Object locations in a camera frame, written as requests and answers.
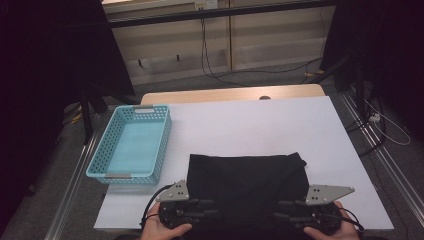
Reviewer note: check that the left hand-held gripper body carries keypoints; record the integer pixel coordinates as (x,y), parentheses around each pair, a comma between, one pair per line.
(173,210)

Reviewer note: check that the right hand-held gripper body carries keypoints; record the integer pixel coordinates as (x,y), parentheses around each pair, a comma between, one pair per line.
(323,213)

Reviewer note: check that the black tank top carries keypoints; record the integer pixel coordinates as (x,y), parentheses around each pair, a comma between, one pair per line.
(246,180)

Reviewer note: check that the light blue plastic basket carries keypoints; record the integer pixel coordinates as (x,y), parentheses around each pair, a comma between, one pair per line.
(133,146)

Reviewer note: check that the person's left hand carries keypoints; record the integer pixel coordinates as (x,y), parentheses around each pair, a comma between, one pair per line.
(156,231)

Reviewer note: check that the person's right hand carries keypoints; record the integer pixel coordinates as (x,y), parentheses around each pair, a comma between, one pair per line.
(343,233)

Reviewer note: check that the white table cover sheet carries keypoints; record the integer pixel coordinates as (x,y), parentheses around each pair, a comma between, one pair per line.
(250,126)

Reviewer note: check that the dark round table grommet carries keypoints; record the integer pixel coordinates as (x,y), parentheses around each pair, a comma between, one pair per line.
(265,97)

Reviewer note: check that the white power strip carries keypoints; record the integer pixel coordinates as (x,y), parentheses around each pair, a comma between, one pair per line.
(374,117)

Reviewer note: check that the black metal stand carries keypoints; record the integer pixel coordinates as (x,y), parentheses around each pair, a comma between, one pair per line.
(86,120)
(359,90)

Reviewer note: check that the small wooden piece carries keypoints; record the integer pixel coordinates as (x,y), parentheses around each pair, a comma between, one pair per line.
(315,72)

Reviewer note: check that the beige cabinet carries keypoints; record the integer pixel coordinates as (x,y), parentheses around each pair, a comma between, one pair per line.
(266,43)

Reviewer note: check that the black curtain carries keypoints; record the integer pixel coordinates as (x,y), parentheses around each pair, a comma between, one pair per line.
(390,50)
(43,66)

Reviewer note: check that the black metal bar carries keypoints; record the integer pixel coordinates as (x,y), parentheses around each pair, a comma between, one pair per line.
(216,13)

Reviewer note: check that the aluminium floor rail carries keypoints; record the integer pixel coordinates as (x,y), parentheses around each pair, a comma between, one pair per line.
(383,156)
(71,186)

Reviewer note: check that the white wall socket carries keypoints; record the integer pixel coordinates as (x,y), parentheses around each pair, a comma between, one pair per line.
(206,4)

